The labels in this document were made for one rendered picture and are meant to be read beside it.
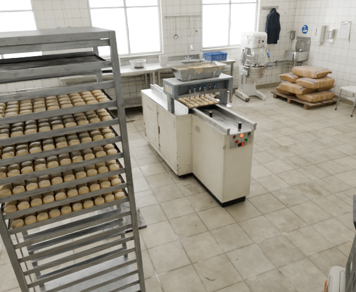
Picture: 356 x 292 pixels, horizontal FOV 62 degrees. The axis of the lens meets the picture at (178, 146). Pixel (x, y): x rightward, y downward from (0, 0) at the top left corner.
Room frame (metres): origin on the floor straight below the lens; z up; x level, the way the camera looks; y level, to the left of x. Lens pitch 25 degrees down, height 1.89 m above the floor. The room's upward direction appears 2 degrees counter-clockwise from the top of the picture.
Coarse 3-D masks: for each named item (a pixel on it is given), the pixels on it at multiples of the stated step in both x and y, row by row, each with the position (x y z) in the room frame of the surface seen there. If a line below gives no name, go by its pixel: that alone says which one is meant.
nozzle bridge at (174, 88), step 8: (168, 80) 3.25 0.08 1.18; (176, 80) 3.24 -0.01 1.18; (200, 80) 3.19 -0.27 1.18; (208, 80) 3.18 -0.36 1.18; (216, 80) 3.22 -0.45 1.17; (224, 80) 3.35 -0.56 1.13; (232, 80) 3.29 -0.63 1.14; (168, 88) 3.17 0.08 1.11; (176, 88) 3.03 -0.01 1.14; (184, 88) 3.16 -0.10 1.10; (192, 88) 3.20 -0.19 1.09; (208, 88) 3.27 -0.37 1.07; (216, 88) 3.31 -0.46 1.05; (224, 88) 3.32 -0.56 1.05; (232, 88) 3.29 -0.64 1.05; (168, 96) 3.19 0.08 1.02; (176, 96) 3.03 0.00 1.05; (184, 96) 3.11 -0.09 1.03; (224, 96) 3.38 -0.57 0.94; (168, 104) 3.20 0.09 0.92
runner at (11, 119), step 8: (88, 104) 1.29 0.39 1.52; (96, 104) 1.30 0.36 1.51; (104, 104) 1.31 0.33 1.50; (112, 104) 1.33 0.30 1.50; (40, 112) 1.20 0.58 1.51; (48, 112) 1.22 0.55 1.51; (56, 112) 1.23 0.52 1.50; (64, 112) 1.24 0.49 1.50; (72, 112) 1.26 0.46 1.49; (0, 120) 1.14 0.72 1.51; (8, 120) 1.15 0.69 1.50; (16, 120) 1.17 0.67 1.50; (24, 120) 1.18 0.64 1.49
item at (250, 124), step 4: (216, 104) 3.19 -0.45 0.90; (216, 108) 3.18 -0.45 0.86; (220, 108) 3.10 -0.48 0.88; (224, 108) 3.03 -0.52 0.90; (224, 112) 3.02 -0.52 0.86; (228, 112) 2.95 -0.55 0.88; (232, 112) 2.89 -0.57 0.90; (232, 116) 2.88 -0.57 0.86; (236, 116) 2.82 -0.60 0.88; (240, 116) 2.76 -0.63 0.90; (236, 120) 2.81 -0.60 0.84; (240, 120) 2.75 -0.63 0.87; (244, 120) 2.69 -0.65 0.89; (248, 120) 2.65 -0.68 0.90; (244, 124) 2.68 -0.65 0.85; (248, 124) 2.62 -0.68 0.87; (252, 124) 2.57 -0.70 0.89; (256, 124) 2.55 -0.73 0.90; (252, 128) 2.56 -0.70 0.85
